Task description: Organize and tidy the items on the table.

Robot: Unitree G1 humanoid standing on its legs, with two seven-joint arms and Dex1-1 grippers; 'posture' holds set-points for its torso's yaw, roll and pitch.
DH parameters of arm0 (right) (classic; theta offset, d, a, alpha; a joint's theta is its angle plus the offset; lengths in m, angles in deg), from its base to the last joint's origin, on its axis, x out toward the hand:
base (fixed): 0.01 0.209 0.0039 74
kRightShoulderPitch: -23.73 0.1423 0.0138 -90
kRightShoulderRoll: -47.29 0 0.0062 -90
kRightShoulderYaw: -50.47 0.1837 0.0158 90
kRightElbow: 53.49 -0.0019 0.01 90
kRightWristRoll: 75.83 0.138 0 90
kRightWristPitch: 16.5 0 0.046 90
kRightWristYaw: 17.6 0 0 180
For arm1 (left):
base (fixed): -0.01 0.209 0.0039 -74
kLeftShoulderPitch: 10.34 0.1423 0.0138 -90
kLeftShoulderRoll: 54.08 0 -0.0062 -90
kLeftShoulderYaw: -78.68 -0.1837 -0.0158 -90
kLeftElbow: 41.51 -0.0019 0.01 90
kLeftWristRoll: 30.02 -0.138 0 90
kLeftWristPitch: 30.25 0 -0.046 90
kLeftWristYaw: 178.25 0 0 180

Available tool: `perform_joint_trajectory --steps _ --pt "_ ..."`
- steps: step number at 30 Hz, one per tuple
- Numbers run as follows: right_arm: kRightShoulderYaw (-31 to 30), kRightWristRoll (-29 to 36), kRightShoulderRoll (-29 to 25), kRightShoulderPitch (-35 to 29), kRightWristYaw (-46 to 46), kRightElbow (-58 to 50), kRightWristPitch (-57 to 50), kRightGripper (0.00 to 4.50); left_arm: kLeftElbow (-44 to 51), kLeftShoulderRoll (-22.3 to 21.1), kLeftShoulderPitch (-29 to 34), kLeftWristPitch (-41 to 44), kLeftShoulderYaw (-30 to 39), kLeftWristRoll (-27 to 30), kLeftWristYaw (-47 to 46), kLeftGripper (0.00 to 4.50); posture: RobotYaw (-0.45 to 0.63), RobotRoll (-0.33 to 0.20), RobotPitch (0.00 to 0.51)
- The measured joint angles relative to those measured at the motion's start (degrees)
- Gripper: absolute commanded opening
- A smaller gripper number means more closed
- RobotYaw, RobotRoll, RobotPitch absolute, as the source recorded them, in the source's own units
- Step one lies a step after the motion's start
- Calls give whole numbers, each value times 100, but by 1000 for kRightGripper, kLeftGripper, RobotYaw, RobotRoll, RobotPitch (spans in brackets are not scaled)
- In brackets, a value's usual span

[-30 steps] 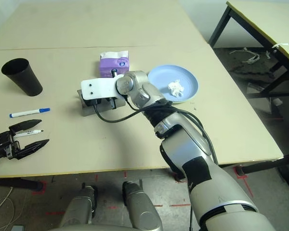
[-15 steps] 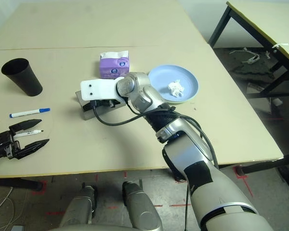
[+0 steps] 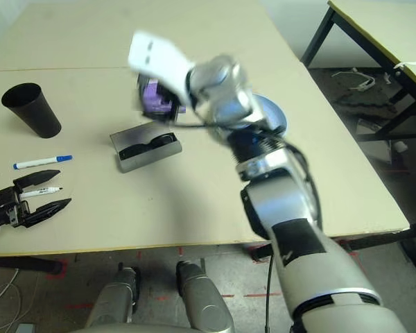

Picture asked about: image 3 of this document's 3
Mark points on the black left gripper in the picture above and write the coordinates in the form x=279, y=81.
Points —
x=3, y=208

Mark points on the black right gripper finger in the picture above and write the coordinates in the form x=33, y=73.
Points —
x=143, y=97
x=171, y=109

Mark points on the white marker black tip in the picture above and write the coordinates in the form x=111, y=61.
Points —
x=41, y=191

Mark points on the white marker with blue cap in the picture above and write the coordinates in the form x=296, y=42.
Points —
x=34, y=163

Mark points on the black sunglasses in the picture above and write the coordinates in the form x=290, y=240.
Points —
x=142, y=149

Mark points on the grey glasses case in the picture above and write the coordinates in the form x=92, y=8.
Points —
x=149, y=161

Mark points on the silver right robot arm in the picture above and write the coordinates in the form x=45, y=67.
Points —
x=281, y=215

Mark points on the purple tissue pack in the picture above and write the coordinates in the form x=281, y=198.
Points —
x=156, y=98

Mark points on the black table base bar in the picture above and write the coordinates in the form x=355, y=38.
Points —
x=378, y=237
x=21, y=264

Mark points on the black plastic cup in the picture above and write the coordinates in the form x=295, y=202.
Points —
x=31, y=111

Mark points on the light blue plate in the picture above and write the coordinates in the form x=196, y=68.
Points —
x=275, y=114

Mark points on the grey floor box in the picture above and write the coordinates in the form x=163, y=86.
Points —
x=25, y=328

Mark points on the white plastic floor scrap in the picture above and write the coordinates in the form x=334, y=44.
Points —
x=362, y=85

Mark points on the flat carton floor piece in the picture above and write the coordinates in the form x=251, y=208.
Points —
x=369, y=125

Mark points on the small white floor scrap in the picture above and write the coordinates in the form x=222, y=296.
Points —
x=387, y=79

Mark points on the small white floor cylinder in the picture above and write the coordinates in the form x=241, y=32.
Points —
x=400, y=146

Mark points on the white zip tie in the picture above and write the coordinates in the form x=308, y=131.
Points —
x=405, y=64

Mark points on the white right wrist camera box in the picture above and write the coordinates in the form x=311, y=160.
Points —
x=159, y=59

